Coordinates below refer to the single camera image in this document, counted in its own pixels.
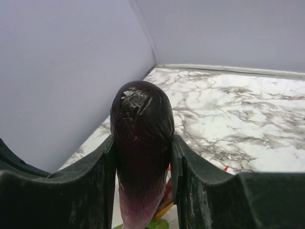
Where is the clear orange-zip bag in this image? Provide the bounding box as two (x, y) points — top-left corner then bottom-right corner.
(152, 164), (229, 219)

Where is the purple eggplant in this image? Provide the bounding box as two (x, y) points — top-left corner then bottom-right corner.
(110, 81), (174, 229)

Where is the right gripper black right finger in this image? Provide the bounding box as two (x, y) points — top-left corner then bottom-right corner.
(171, 135), (305, 229)

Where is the green leaf vegetable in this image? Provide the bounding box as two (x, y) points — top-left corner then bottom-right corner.
(114, 218), (170, 229)

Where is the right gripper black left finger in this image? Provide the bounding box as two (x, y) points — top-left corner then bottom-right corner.
(0, 136), (115, 229)

